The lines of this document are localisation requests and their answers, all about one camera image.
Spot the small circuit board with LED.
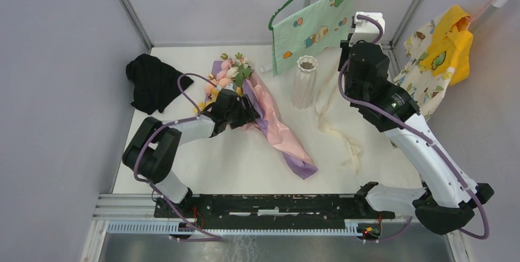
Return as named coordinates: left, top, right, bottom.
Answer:
left=362, top=227, right=378, bottom=240

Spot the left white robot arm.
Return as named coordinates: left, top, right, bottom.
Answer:
left=122, top=89, right=260, bottom=218

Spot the pink purple flower bouquet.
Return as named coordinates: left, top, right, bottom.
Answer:
left=198, top=53, right=318, bottom=180

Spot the white ribbed vase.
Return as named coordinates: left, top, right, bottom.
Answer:
left=291, top=55, right=318, bottom=109

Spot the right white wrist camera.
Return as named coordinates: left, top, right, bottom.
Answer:
left=348, top=12, right=385, bottom=47

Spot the green cartoon print towel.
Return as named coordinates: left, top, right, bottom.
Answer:
left=272, top=0, right=354, bottom=76

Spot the pink clothes hanger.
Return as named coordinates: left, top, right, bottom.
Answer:
left=467, top=0, right=497, bottom=31

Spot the purple cable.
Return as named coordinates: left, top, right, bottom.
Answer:
left=133, top=73, right=224, bottom=242
left=338, top=14, right=491, bottom=242

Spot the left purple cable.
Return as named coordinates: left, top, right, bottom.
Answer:
left=133, top=73, right=224, bottom=242

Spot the black cloth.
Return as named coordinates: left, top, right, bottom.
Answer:
left=125, top=53, right=194, bottom=115

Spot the yellow cartoon print shirt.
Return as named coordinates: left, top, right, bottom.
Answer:
left=394, top=5, right=473, bottom=120

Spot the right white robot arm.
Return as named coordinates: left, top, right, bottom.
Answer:
left=338, top=40, right=494, bottom=239

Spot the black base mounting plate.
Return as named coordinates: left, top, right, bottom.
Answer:
left=175, top=194, right=396, bottom=230

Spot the white slotted cable duct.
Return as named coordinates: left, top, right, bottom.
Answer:
left=106, top=220, right=383, bottom=237

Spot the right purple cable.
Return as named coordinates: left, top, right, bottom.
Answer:
left=338, top=14, right=491, bottom=242

